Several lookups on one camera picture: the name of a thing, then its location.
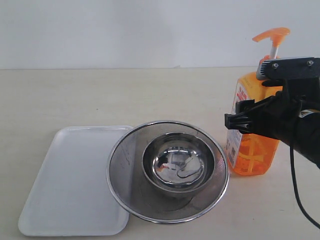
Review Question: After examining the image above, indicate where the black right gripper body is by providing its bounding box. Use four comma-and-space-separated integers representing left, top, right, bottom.
237, 79, 320, 140

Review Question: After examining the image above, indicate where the orange dish soap pump bottle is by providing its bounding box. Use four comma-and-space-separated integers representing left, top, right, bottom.
225, 27, 291, 176

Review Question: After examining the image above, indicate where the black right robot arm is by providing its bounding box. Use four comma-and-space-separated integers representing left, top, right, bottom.
224, 78, 320, 166

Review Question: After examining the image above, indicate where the small stainless steel bowl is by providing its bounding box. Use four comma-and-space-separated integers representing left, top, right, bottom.
141, 132, 216, 198

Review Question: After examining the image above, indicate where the white rectangular plastic tray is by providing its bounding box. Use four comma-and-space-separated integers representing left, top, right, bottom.
18, 125, 131, 237

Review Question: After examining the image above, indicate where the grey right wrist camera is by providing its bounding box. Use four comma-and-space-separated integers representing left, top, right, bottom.
256, 57, 320, 81

